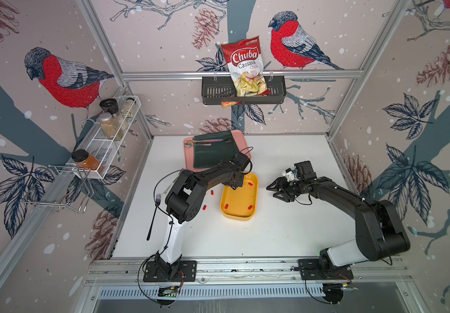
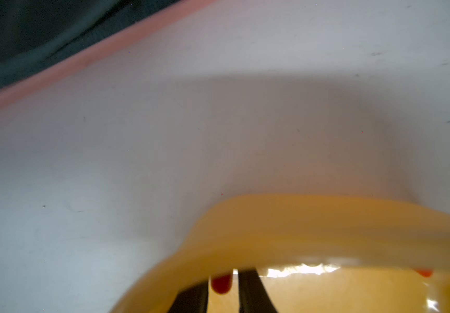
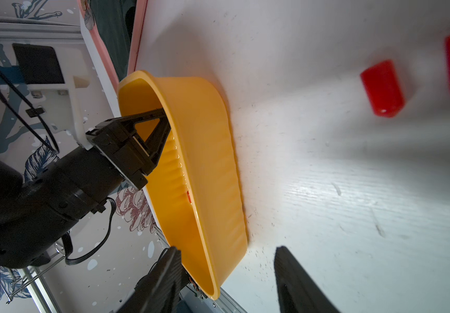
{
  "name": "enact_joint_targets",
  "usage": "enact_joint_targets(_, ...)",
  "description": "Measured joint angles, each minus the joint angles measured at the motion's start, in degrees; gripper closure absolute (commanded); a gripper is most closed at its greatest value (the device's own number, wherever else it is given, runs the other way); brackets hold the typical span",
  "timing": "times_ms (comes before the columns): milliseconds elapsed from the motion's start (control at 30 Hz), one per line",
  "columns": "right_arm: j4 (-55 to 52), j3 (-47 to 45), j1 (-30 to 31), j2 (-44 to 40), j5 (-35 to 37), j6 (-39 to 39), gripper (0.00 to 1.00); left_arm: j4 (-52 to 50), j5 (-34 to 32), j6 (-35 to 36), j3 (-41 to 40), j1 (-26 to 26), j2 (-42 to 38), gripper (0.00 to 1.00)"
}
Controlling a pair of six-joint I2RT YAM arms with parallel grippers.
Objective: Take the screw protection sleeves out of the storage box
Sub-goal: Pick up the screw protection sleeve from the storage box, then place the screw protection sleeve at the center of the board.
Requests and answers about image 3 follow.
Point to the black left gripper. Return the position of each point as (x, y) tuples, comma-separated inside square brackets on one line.
[(118, 140)]

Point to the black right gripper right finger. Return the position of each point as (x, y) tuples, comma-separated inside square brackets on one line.
[(296, 290)]

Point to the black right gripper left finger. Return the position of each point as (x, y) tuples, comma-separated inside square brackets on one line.
[(159, 290)]

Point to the yellow plastic storage box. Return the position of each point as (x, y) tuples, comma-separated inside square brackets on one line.
[(199, 157)]

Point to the red sleeve one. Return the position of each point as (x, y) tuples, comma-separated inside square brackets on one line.
[(383, 89)]

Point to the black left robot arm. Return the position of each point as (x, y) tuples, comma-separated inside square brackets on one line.
[(35, 214)]

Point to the dark green cloth napkin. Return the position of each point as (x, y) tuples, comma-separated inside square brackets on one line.
[(115, 22)]

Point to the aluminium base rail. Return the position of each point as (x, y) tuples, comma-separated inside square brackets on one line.
[(196, 301)]

